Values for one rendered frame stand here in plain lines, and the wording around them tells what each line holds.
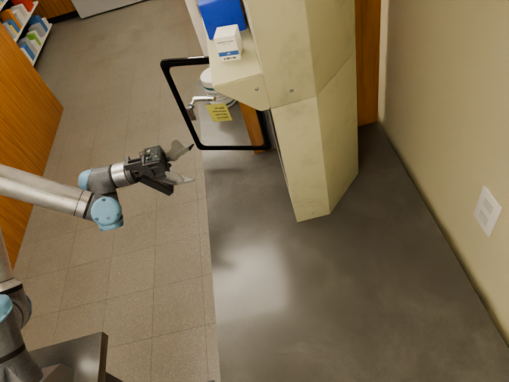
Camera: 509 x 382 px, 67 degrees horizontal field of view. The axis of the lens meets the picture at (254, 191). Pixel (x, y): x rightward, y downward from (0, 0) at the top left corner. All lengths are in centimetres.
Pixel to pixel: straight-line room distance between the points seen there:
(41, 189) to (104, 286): 160
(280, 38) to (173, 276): 186
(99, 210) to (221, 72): 48
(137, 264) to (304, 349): 171
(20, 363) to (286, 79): 94
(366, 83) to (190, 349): 158
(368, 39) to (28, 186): 108
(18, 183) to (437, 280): 112
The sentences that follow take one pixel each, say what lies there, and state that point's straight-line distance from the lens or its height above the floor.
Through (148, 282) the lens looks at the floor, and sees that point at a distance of 252.
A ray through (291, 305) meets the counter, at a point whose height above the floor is 94.
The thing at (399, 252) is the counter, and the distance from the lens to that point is 121.
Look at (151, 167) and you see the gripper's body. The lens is 118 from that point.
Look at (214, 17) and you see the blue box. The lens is 105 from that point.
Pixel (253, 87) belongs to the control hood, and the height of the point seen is 148.
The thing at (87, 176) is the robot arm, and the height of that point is 126.
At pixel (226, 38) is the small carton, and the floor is 157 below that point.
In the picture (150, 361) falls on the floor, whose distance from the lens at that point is 231.
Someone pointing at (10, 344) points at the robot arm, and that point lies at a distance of 118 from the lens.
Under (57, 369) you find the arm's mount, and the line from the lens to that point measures 126.
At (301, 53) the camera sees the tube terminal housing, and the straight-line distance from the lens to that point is 88.
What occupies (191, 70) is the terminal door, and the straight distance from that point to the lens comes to 131.
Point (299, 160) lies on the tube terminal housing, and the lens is 107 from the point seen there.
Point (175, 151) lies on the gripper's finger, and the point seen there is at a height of 121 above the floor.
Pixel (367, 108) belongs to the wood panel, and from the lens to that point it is 153.
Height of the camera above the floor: 198
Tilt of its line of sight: 48 degrees down
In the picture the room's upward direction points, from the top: 19 degrees counter-clockwise
